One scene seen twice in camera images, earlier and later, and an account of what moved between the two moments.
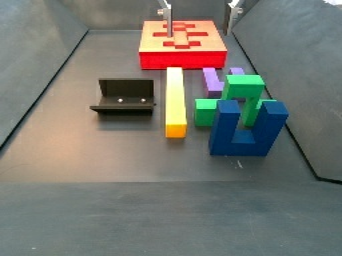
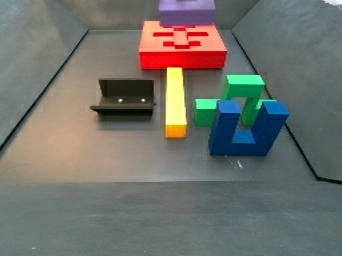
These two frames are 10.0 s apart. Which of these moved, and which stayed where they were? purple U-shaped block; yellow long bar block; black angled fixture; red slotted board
Moved: purple U-shaped block
Stayed: red slotted board; yellow long bar block; black angled fixture
